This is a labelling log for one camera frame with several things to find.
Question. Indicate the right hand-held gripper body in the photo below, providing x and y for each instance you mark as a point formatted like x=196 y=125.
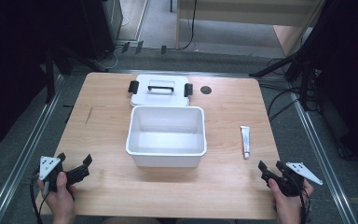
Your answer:
x=292 y=182

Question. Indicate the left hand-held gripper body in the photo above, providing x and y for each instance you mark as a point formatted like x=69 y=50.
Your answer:
x=49 y=166

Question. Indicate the person's right hand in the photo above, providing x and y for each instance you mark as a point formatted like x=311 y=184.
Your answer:
x=289 y=208

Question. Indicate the person's left hand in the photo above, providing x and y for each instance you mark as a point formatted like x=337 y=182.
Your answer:
x=60 y=203

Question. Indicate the white ointment tube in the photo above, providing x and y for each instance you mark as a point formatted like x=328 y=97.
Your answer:
x=245 y=140

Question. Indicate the white plastic storage box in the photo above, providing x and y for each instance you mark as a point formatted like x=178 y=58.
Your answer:
x=166 y=140

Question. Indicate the black tripod stand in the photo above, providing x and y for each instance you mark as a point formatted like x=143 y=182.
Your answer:
x=50 y=74
x=295 y=62

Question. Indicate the dark round table grommet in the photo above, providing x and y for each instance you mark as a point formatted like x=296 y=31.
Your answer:
x=205 y=90

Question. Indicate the black curtain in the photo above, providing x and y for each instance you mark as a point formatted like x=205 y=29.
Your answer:
x=12 y=62
x=351 y=77

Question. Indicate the dark cabinet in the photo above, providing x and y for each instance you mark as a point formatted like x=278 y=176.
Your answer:
x=101 y=28

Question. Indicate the light wooden desk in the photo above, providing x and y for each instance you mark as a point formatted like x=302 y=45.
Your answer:
x=248 y=15

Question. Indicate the aluminium floor rail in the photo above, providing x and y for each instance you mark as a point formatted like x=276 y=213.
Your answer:
x=323 y=155
x=21 y=155

